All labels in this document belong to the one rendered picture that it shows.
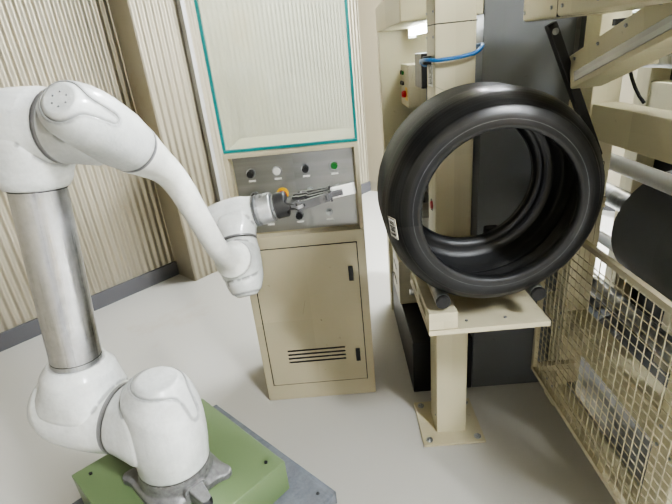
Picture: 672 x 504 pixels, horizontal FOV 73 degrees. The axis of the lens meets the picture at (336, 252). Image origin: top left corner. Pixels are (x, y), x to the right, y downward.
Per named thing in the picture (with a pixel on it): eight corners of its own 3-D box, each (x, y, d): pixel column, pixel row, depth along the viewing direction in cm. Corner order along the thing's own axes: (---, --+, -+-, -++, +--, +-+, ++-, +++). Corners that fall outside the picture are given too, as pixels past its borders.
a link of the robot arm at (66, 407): (106, 474, 96) (20, 457, 100) (152, 423, 111) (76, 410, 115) (18, 84, 71) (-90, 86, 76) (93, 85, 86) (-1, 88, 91)
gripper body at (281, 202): (268, 198, 126) (301, 191, 125) (272, 190, 134) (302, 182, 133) (276, 223, 129) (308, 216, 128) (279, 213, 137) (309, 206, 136)
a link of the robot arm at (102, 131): (163, 115, 87) (102, 115, 90) (95, 57, 70) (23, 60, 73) (151, 180, 85) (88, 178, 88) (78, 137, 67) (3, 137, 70)
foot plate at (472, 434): (413, 404, 223) (413, 400, 222) (468, 399, 222) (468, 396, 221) (424, 447, 198) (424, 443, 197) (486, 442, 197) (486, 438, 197)
